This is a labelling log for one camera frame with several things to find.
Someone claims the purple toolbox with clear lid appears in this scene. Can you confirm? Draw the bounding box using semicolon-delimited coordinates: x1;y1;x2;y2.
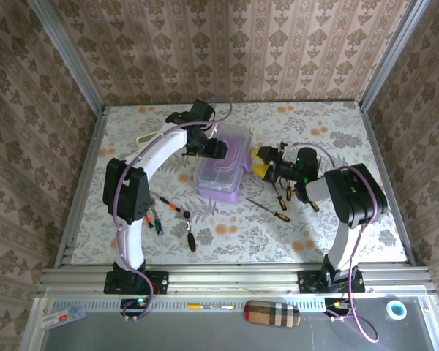
192;123;252;204

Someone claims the black handled ratchet wrench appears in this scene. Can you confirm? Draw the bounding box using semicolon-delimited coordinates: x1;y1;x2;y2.
181;209;198;253

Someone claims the green handled wrench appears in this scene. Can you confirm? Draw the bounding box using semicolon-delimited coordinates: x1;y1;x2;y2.
149;199;165;235

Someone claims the small circuit board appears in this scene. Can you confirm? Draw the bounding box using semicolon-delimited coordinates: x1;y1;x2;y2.
119;297;151;312
323;297;353;312

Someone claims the plaid glasses case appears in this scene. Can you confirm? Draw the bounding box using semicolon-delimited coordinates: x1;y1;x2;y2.
243;299;302;329

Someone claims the yellow pen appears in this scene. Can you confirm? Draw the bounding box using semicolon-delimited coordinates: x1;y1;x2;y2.
187;302;236;311

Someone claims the white blue tape roll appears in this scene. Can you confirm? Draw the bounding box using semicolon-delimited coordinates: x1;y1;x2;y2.
385;300;408;322

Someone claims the aluminium bench edge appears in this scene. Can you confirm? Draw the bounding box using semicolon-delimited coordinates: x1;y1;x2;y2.
20;295;48;351

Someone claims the aluminium side rail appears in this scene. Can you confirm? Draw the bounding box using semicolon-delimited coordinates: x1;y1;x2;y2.
53;106;109;270
358;102;418;268

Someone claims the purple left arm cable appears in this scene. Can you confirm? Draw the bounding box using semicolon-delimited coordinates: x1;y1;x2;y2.
108;94;233;323

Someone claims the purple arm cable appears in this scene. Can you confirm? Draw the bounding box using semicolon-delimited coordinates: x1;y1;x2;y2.
288;141;380;344
108;94;233;323

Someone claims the aluminium front rail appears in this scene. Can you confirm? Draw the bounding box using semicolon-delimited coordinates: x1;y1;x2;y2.
36;265;435;296

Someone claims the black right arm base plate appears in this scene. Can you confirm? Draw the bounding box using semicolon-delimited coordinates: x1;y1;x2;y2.
297;269;366;294

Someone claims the aluminium frame post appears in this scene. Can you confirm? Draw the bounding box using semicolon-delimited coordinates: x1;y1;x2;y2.
26;0;107;113
358;0;431;110

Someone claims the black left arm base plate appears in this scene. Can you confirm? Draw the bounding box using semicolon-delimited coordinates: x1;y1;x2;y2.
103;269;170;295

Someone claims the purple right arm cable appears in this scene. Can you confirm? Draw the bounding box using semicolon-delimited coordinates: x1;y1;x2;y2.
288;141;380;344

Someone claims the grey slotted cable duct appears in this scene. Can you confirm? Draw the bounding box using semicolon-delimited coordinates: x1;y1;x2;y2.
50;298;327;313

